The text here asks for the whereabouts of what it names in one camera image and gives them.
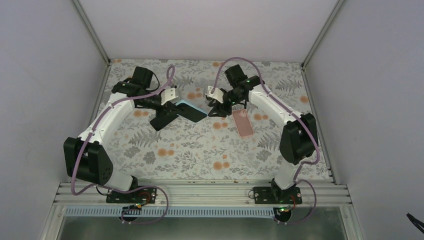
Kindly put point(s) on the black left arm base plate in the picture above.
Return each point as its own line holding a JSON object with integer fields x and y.
{"x": 142, "y": 195}

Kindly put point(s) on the floral patterned table mat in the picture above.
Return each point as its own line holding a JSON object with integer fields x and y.
{"x": 210, "y": 149}

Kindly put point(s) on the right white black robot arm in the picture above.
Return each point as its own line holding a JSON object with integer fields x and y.
{"x": 299, "y": 136}

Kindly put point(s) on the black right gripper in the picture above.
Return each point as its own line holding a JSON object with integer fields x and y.
{"x": 214, "y": 110}

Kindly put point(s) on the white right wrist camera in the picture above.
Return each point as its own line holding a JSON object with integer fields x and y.
{"x": 212, "y": 93}

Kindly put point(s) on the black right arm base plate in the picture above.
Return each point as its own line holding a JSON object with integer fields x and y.
{"x": 264, "y": 195}

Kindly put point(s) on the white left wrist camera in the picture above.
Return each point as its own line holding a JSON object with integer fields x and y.
{"x": 171, "y": 95}

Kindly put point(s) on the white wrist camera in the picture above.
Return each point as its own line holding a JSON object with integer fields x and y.
{"x": 212, "y": 93}
{"x": 171, "y": 95}

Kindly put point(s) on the pink phone case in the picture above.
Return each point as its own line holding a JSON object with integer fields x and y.
{"x": 242, "y": 123}

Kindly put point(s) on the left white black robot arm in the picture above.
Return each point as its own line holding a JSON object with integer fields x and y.
{"x": 87, "y": 161}

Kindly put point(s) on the black object at corner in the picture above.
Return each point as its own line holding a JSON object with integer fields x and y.
{"x": 416, "y": 222}

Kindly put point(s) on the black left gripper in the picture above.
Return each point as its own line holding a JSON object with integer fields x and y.
{"x": 167, "y": 108}

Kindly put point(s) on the black phone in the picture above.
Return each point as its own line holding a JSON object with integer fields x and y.
{"x": 190, "y": 112}
{"x": 162, "y": 119}

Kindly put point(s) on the aluminium mounting rail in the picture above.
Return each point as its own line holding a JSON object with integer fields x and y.
{"x": 217, "y": 193}

